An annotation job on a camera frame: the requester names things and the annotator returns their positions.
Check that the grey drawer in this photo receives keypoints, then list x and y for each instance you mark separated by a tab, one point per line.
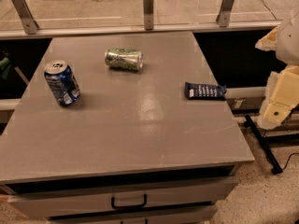
180	214
160	194

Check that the dark blue snack packet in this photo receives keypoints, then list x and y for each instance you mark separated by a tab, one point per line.
194	91

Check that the black upper drawer handle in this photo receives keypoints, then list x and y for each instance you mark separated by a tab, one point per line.
129	202

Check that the right metal railing bracket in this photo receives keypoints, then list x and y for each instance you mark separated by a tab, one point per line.
224	16

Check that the left metal railing bracket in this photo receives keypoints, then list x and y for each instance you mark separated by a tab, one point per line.
29	25

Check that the black metal floor stand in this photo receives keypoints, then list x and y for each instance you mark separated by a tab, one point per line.
265	143

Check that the middle metal railing bracket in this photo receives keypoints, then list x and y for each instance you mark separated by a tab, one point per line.
148	7

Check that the horizontal metal rail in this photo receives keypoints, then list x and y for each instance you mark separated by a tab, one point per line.
111	30

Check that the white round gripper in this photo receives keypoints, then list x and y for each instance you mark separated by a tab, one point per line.
290	42

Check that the metal railing bracket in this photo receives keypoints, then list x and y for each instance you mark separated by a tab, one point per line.
29	25
224	16
148	7

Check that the grey upper drawer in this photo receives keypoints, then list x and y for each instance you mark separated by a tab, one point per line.
160	194

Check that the grey lower drawer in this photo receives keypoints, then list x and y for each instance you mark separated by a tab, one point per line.
180	214

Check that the blue soda can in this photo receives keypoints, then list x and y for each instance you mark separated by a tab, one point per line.
62	82

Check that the green soda can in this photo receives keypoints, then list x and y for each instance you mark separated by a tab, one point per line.
125	59

